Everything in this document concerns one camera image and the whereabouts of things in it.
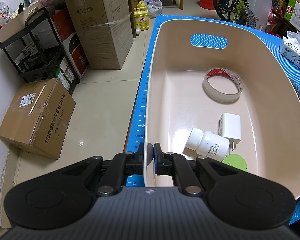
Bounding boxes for white pill bottle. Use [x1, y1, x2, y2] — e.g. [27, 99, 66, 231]
[185, 127, 230, 161]

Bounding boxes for green tape roll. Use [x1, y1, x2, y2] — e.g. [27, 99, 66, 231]
[222, 154, 248, 172]

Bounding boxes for white charger cube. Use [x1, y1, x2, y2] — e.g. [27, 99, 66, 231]
[218, 113, 242, 151]

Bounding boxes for beige plastic storage bin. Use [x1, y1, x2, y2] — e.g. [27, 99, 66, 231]
[143, 19, 300, 201]

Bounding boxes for clear tape roll red core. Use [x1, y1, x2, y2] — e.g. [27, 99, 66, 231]
[203, 68, 243, 103]

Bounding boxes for brown cardboard box on floor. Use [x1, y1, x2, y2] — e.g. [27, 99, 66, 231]
[0, 78, 76, 160]

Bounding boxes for black metal shelf rack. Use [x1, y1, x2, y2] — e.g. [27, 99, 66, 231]
[0, 8, 80, 94]

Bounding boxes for yellow detergent jug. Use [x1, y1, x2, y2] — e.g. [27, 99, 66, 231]
[133, 0, 149, 31]

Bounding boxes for large stacked cardboard box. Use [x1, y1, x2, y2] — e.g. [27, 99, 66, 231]
[65, 0, 133, 70]

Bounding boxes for white plastic bag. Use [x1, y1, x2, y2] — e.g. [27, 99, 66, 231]
[144, 0, 163, 18]

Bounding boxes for blue silicone table mat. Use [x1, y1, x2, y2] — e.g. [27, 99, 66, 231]
[123, 14, 300, 227]

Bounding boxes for white tissue box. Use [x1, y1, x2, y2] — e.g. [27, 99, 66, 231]
[279, 31, 300, 69]

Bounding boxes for green black bicycle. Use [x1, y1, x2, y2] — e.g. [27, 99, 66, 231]
[212, 0, 256, 29]

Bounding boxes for green white carton box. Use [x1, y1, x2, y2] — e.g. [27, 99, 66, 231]
[284, 0, 300, 32]

